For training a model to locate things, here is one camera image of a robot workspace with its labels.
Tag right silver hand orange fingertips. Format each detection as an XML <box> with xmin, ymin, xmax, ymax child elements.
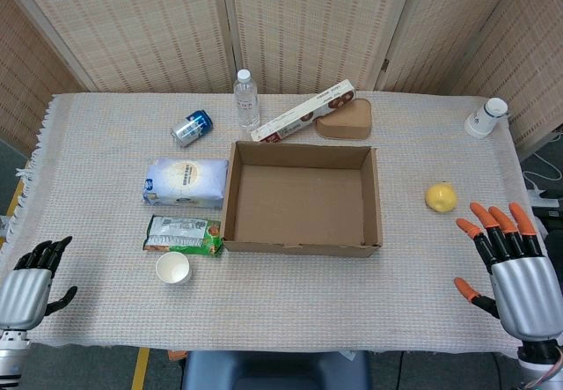
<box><xmin>455</xmin><ymin>202</ymin><xmax>563</xmax><ymax>342</ymax></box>

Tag left silver hand black fingers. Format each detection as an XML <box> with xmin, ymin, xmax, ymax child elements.
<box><xmin>0</xmin><ymin>236</ymin><xmax>79</xmax><ymax>332</ymax></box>

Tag white paper cup blue stripe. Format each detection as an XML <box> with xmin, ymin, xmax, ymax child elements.
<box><xmin>155</xmin><ymin>251</ymin><xmax>194</xmax><ymax>285</ymax></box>

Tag green snack packet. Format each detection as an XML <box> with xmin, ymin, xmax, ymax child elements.
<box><xmin>143</xmin><ymin>214</ymin><xmax>224</xmax><ymax>257</ymax></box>

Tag large pale blue tissue pack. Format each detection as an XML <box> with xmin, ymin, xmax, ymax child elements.
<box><xmin>141</xmin><ymin>157</ymin><xmax>230</xmax><ymax>210</ymax></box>

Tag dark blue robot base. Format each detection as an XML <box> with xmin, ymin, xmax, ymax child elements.
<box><xmin>182</xmin><ymin>350</ymin><xmax>370</xmax><ymax>390</ymax></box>

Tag open brown cardboard box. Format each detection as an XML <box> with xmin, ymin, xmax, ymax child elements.
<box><xmin>221</xmin><ymin>140</ymin><xmax>384</xmax><ymax>259</ymax></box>

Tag long white cookie box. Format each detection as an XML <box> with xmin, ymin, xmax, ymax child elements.
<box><xmin>250</xmin><ymin>79</ymin><xmax>356</xmax><ymax>143</ymax></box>

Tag white power strip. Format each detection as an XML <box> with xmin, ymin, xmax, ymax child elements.
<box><xmin>527</xmin><ymin>189</ymin><xmax>563</xmax><ymax>209</ymax></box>

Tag yellow fruit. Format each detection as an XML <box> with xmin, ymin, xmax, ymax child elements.
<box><xmin>424</xmin><ymin>180</ymin><xmax>459</xmax><ymax>213</ymax></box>

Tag white woven tablecloth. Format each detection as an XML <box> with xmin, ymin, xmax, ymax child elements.
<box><xmin>0</xmin><ymin>92</ymin><xmax>546</xmax><ymax>359</ymax></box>

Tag blue and silver drink can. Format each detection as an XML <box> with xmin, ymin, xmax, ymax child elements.
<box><xmin>170</xmin><ymin>108</ymin><xmax>215</xmax><ymax>148</ymax></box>

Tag brown kraft paper container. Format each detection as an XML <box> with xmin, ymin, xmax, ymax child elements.
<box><xmin>315</xmin><ymin>98</ymin><xmax>374</xmax><ymax>141</ymax></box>

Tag clear plastic water bottle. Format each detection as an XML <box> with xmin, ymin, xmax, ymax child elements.
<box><xmin>233</xmin><ymin>69</ymin><xmax>261</xmax><ymax>130</ymax></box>

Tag beige woven folding screen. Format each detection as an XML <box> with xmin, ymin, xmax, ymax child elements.
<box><xmin>0</xmin><ymin>0</ymin><xmax>563</xmax><ymax>162</ymax></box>

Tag white cable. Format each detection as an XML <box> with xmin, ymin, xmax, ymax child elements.
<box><xmin>522</xmin><ymin>170</ymin><xmax>547</xmax><ymax>194</ymax></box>

